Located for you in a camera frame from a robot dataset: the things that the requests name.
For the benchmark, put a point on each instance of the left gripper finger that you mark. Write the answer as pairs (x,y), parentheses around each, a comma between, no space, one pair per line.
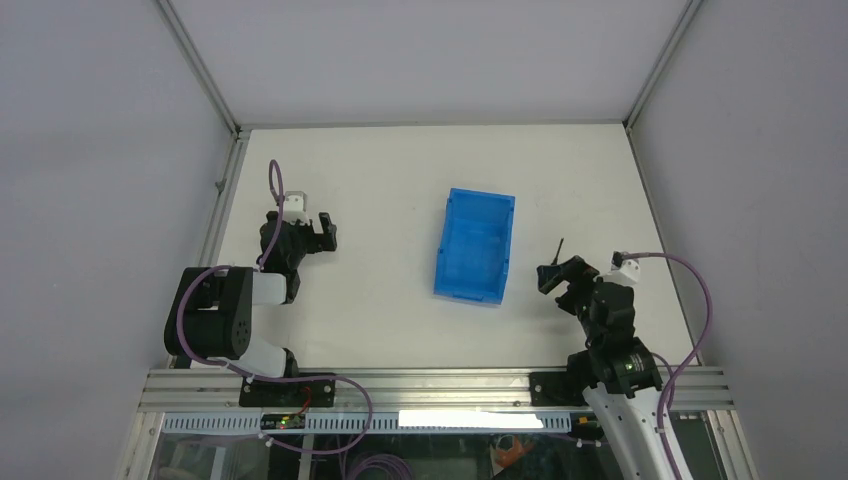
(326,240)
(296,217)

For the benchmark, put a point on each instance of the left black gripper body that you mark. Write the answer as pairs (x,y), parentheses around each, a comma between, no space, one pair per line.
(302,237)

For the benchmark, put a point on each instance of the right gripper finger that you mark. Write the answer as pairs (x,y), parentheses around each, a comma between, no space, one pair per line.
(575,298)
(575,269)

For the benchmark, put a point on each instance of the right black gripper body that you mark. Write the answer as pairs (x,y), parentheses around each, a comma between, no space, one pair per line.
(589,328)

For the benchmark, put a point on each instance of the black screwdriver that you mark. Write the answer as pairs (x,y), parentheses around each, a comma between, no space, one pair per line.
(558,251)

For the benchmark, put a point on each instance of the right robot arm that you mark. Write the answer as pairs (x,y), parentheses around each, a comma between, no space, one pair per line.
(615,374)

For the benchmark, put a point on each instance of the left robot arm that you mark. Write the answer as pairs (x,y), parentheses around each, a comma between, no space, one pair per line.
(212,311)

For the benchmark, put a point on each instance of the blue plastic bin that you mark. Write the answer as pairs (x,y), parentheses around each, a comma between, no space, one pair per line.
(474,253)

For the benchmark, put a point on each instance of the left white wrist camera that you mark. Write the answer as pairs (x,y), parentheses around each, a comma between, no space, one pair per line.
(295,200)

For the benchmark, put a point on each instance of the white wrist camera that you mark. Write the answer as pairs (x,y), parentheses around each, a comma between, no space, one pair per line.
(625,269)
(295,200)

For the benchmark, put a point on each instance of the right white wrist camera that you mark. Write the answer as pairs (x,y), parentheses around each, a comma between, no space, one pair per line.
(625,269)

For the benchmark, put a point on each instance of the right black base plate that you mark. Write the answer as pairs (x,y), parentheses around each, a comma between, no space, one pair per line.
(556,389)

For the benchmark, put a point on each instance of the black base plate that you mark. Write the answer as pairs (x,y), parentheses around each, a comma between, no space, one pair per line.
(556,389)
(263,394)

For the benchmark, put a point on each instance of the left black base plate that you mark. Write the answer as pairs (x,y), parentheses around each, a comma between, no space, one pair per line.
(263,394)

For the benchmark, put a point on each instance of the white slotted cable duct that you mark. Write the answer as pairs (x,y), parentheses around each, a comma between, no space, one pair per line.
(402,422)

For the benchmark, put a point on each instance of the aluminium rail frame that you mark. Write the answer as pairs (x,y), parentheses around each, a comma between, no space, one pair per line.
(387,390)

